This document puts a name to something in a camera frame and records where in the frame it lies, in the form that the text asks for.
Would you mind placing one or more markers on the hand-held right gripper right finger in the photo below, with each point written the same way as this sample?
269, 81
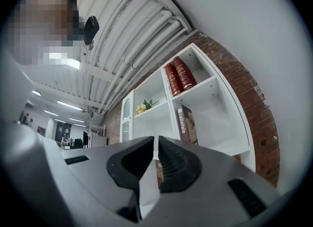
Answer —
181, 169

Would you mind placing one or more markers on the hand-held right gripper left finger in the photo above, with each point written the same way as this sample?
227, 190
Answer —
127, 172

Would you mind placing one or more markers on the brown book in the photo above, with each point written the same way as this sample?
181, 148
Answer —
189, 125

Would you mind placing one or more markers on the white shelf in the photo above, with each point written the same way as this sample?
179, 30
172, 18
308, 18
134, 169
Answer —
210, 123

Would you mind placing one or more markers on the short red gold-print book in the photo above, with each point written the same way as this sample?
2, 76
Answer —
173, 80

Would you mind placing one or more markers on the tall red gold-print book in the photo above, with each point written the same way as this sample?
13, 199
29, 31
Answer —
184, 74

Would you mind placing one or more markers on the white low cabinet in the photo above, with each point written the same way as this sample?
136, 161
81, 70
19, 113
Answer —
99, 141

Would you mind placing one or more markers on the white metal rack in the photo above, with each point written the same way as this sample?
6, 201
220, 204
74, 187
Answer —
97, 129

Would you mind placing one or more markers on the black office chair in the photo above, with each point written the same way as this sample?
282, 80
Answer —
78, 143

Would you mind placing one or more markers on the pale artificial flower bunch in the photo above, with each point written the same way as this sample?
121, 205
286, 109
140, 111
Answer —
143, 107

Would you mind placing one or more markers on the row of ceiling tube lights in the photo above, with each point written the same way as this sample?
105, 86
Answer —
69, 105

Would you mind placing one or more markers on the white ceiling pipe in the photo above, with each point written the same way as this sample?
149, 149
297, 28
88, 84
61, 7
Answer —
137, 57
156, 47

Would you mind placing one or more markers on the bright ceiling light panel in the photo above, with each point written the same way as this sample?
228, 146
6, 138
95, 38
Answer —
71, 62

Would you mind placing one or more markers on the person's white shirt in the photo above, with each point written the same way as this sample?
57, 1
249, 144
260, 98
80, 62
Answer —
17, 89

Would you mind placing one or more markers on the person's head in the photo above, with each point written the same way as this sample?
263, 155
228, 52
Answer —
41, 25

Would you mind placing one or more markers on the dark wall board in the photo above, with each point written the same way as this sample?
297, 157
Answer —
63, 129

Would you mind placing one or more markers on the framed wall picture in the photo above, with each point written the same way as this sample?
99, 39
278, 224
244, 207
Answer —
41, 131

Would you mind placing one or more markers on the black head-worn camera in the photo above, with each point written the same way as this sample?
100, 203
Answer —
91, 29

